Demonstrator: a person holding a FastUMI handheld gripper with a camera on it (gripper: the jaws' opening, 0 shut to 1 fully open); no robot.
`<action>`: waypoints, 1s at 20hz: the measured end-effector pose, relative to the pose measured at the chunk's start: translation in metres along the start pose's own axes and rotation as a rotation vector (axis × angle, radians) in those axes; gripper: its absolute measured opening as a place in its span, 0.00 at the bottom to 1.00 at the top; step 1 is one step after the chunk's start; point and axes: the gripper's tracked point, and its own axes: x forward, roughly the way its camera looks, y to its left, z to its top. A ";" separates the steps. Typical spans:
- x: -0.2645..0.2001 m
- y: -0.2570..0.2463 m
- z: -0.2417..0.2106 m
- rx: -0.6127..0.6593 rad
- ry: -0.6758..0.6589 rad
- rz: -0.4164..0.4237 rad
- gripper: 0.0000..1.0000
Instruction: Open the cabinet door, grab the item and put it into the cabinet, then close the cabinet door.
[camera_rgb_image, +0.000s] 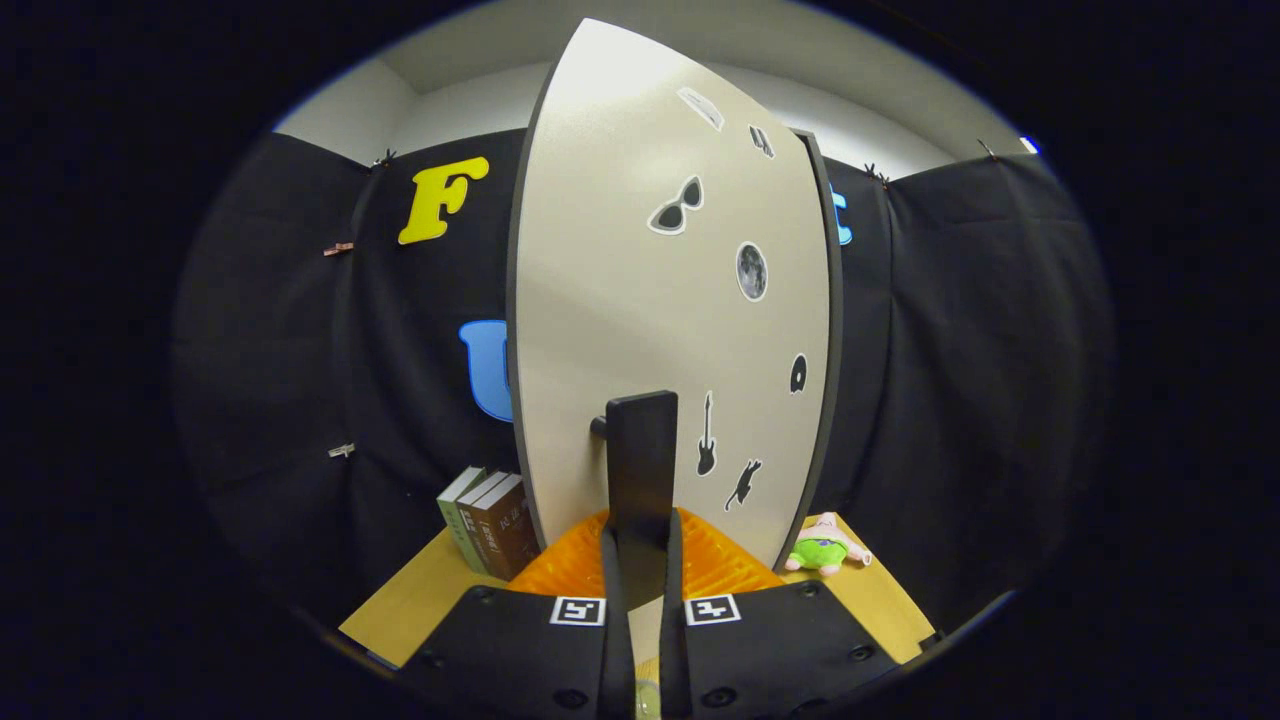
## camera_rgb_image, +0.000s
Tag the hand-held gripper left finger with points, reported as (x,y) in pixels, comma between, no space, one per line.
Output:
(617,660)

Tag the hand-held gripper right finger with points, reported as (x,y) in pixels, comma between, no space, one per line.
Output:
(673,660)

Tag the brown book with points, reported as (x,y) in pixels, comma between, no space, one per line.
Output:
(512,530)

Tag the green and pink plush toy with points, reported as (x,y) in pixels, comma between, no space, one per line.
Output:
(820,552)

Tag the dark green book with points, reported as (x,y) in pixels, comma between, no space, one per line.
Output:
(480,525)

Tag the light green book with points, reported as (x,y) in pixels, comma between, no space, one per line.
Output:
(458,515)

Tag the grey cabinet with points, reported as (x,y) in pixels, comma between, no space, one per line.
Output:
(835,330)

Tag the small pink clip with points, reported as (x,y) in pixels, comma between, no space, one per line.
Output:
(338,249)

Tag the row of black spring clamps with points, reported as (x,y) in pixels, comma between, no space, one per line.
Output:
(383,160)

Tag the ceiling light panel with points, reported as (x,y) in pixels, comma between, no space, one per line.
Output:
(1030,145)

